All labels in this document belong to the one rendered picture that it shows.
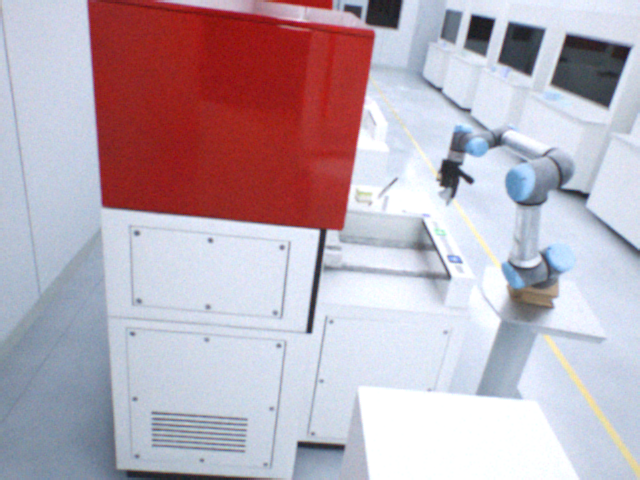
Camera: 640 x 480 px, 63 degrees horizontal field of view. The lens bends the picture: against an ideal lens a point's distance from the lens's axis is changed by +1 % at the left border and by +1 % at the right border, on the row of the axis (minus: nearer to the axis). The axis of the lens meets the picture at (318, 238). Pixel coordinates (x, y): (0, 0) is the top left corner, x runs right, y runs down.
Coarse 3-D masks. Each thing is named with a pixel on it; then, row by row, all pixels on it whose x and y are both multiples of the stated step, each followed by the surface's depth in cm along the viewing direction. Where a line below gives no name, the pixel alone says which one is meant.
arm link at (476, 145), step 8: (464, 136) 209; (472, 136) 206; (480, 136) 205; (488, 136) 205; (464, 144) 207; (472, 144) 203; (480, 144) 202; (488, 144) 205; (472, 152) 204; (480, 152) 204
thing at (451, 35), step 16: (448, 0) 1267; (464, 0) 1141; (448, 16) 1252; (464, 16) 1134; (448, 32) 1237; (464, 32) 1149; (432, 48) 1285; (448, 48) 1219; (432, 64) 1268; (448, 64) 1186; (432, 80) 1253
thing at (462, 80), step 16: (480, 0) 1038; (480, 16) 1027; (496, 16) 944; (480, 32) 1018; (496, 32) 944; (464, 48) 1104; (480, 48) 1008; (496, 48) 956; (464, 64) 1026; (480, 64) 985; (448, 80) 1122; (464, 80) 1016; (448, 96) 1106; (464, 96) 1005
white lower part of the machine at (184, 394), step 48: (144, 336) 178; (192, 336) 178; (240, 336) 179; (288, 336) 179; (144, 384) 187; (192, 384) 188; (240, 384) 188; (288, 384) 189; (144, 432) 198; (192, 432) 199; (240, 432) 199; (288, 432) 200
